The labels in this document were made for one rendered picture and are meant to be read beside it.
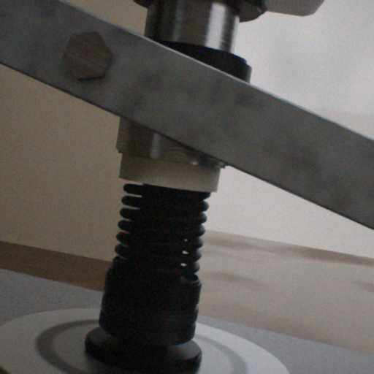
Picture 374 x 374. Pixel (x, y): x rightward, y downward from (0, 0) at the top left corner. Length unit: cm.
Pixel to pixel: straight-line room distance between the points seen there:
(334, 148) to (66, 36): 17
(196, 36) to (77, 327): 24
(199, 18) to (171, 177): 10
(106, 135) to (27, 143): 74
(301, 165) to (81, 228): 523
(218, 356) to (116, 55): 23
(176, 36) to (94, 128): 512
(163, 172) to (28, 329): 16
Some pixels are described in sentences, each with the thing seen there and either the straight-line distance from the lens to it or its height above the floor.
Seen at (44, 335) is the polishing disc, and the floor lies 89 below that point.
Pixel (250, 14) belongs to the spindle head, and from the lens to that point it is 45.
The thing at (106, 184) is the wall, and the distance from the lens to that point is 548.
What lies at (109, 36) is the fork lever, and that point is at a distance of 39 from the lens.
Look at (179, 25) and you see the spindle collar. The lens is 41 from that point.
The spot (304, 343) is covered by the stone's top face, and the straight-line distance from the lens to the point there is 66.
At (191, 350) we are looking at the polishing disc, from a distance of 45.
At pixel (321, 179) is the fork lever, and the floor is 103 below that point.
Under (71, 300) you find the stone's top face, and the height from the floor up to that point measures 87.
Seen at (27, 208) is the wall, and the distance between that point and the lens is 577.
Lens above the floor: 104
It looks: 3 degrees down
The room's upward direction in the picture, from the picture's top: 9 degrees clockwise
